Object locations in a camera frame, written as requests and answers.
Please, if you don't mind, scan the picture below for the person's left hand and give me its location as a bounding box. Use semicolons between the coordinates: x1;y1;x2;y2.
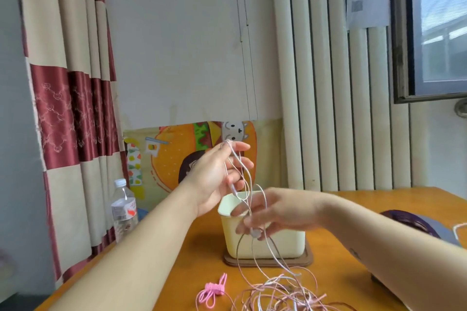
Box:
182;140;254;217

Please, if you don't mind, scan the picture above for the person's right hand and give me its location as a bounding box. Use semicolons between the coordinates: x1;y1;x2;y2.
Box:
231;187;329;241

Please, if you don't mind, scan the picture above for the pink earphone cable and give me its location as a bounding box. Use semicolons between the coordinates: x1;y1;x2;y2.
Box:
219;141;357;311

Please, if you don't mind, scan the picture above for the person's right forearm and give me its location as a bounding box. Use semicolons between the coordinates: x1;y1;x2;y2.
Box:
320;191;467;311

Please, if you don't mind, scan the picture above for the person's left forearm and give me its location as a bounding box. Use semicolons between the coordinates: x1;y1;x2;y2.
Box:
47;182;200;311

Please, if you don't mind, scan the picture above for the cream plastic bin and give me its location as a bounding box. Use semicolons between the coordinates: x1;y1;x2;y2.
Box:
218;190;306;260

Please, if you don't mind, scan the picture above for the brown wooden coaster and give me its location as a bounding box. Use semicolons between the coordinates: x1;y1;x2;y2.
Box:
223;240;314;268

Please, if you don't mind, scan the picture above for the cartoon burger poster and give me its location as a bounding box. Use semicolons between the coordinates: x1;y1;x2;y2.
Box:
123;120;284;213

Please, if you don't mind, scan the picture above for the clear plastic water bottle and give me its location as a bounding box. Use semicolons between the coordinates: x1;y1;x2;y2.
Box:
111;178;139;244

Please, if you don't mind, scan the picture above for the purple round object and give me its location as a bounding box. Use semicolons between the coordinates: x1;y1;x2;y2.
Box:
379;209;442;239

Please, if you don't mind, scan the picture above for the red and cream curtain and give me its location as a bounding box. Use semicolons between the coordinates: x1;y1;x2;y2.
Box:
16;0;131;284

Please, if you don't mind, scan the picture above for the grey blue pad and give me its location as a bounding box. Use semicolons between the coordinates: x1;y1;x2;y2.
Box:
416;214;467;250

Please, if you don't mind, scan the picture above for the dark framed window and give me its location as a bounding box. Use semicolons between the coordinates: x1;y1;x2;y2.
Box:
388;0;467;104

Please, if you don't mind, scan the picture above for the pink cord tie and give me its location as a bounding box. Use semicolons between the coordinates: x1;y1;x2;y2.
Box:
196;272;229;310

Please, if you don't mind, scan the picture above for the white ribbed wall panel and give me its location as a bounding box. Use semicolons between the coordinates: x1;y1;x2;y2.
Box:
270;0;413;192

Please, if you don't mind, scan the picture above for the thin wall pull cord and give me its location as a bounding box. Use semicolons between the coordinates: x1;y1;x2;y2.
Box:
232;0;258;121

